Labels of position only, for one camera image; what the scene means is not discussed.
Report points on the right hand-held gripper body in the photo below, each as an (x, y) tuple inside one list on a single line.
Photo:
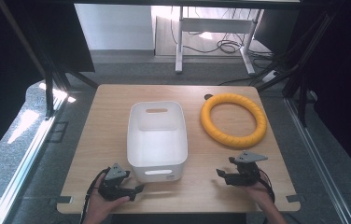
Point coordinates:
[(247, 169)]

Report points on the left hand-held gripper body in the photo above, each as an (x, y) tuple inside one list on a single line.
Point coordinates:
[(112, 183)]

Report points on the person's left hand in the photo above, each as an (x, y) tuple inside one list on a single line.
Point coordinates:
[(102, 208)]

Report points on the person's right hand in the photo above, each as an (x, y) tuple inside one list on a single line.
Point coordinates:
[(259, 194)]

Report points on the white plastic basket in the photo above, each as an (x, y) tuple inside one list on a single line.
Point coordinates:
[(157, 141)]

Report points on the black table grommet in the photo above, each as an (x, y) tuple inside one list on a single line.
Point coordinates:
[(208, 96)]

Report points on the white power strip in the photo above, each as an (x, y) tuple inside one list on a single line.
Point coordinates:
[(271, 76)]

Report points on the black metal stand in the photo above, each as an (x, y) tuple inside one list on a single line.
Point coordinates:
[(301, 68), (49, 77)]

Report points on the dark curtain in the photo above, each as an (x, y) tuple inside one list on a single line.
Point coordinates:
[(2, 77), (344, 87)]

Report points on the dark monitor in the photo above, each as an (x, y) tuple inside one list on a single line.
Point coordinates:
[(276, 29)]

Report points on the aluminium floor rail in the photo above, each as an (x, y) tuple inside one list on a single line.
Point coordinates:
[(30, 155), (316, 161)]

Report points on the white metal desk frame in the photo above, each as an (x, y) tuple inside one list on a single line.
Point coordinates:
[(214, 25)]

